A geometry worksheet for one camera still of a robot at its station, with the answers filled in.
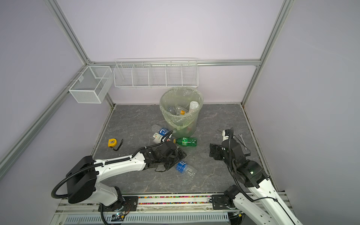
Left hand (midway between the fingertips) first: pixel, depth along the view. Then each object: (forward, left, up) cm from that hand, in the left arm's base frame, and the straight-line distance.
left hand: (183, 160), depth 79 cm
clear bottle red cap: (+26, -8, +17) cm, 32 cm away
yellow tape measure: (+20, +48, -9) cm, 53 cm away
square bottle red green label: (+18, +16, -3) cm, 24 cm away
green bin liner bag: (+38, -1, +4) cm, 38 cm away
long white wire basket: (+57, +15, +21) cm, 62 cm away
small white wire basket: (+53, +61, +15) cm, 83 cm away
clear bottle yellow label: (+32, -1, +7) cm, 32 cm away
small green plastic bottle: (+14, -3, -4) cm, 15 cm away
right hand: (+2, -19, +13) cm, 23 cm away
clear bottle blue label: (-3, 0, -4) cm, 5 cm away
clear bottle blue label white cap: (+23, +12, -4) cm, 26 cm away
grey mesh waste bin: (+20, +1, -3) cm, 20 cm away
